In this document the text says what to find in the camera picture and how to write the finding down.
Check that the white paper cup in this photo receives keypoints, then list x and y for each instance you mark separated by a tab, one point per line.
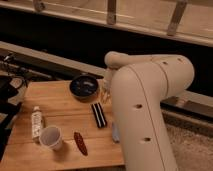
51	137

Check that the black equipment with cables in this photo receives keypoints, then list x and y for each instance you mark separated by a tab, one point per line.
7	91

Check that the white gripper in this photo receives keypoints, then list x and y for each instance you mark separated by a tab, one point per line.
105	88

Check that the dark blue bowl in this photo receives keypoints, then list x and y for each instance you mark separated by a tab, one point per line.
84	86

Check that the dark red chili pepper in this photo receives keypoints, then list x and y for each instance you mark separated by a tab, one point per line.
80	143

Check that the blue sponge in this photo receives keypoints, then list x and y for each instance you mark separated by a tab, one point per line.
115	135

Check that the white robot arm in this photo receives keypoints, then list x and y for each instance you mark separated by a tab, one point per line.
136	84

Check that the white tube bottle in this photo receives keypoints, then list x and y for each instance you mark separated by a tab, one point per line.
36	123

